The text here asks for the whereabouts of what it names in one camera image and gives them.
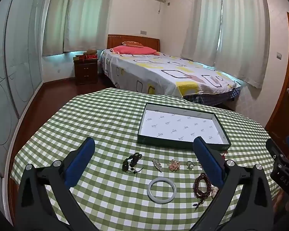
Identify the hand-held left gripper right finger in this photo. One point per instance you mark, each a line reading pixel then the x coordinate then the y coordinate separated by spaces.
pixel 207 160

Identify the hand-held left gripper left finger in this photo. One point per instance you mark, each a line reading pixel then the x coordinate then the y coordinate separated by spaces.
pixel 79 160

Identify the green shallow cardboard box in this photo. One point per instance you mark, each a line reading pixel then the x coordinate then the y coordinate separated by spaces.
pixel 183 125

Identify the rhinestone brooch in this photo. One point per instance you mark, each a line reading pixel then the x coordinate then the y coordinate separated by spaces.
pixel 157 164

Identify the white jade bangle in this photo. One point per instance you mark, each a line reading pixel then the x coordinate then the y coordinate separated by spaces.
pixel 150 193

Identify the wooden door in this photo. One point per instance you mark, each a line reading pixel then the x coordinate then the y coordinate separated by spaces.
pixel 286 115

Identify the green checked tablecloth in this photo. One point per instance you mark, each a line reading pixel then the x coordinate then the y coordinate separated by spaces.
pixel 98 125

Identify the blue plaid bed sheet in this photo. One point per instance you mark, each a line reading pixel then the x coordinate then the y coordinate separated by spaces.
pixel 214 96

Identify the dark wooden nightstand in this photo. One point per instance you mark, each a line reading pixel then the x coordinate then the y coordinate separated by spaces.
pixel 86 71

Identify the bed with patterned cover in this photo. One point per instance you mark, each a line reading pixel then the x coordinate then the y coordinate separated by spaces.
pixel 159 72

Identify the dark flat box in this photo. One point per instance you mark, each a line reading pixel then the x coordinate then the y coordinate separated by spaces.
pixel 77 58

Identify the red flat box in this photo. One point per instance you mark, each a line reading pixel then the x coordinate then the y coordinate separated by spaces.
pixel 90 57

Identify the brown stuffed item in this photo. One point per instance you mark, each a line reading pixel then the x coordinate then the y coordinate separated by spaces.
pixel 90 52

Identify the frosted glass wardrobe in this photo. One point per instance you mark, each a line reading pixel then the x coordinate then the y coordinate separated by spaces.
pixel 12 65

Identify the pale green curtain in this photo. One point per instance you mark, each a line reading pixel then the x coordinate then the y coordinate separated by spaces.
pixel 243 33
pixel 202 24
pixel 89 14
pixel 55 16

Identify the pink pillow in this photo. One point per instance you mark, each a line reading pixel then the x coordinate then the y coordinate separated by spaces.
pixel 134 50

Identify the brown cushion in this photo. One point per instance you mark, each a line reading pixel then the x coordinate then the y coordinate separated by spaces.
pixel 132 43

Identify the wooden bed headboard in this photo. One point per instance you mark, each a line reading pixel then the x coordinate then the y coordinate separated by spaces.
pixel 134 38

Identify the white light switch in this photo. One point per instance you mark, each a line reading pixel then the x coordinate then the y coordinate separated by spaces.
pixel 279 55

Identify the grey wall socket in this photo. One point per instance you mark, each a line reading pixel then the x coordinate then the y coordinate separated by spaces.
pixel 143 32

